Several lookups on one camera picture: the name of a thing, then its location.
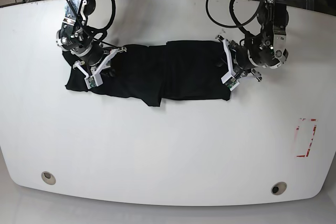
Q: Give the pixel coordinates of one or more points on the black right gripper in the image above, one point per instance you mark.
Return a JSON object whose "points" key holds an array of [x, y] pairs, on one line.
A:
{"points": [[93, 56]]}

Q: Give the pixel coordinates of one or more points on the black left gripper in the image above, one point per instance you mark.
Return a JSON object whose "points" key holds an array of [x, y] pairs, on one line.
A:
{"points": [[241, 61]]}

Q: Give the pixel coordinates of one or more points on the black T-shirt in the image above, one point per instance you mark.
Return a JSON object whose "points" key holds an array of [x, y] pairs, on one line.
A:
{"points": [[179, 70]]}

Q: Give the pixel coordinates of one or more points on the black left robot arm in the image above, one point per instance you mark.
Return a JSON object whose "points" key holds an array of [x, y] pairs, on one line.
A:
{"points": [[264, 44]]}

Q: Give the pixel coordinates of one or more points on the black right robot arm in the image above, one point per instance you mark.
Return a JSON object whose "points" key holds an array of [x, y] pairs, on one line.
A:
{"points": [[80, 39]]}

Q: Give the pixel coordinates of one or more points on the red tape rectangle marker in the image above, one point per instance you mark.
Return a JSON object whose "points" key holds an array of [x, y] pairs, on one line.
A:
{"points": [[304, 136]]}

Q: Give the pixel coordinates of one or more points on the left table grommet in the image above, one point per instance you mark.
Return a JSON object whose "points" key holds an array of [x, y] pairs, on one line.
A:
{"points": [[48, 178]]}

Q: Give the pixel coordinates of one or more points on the table grommet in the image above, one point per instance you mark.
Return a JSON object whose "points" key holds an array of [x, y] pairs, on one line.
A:
{"points": [[279, 188], [48, 178]]}

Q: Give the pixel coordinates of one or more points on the right table grommet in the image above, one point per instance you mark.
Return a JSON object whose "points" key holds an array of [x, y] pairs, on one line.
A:
{"points": [[279, 188]]}

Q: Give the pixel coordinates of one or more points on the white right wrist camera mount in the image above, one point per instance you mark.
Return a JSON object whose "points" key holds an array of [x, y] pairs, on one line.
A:
{"points": [[94, 78]]}

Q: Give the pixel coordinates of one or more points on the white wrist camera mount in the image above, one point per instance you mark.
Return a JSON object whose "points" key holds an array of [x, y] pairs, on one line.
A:
{"points": [[94, 78], [231, 79]]}

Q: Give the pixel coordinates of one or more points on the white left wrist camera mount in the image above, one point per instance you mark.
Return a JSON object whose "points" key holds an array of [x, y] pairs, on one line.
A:
{"points": [[231, 79]]}

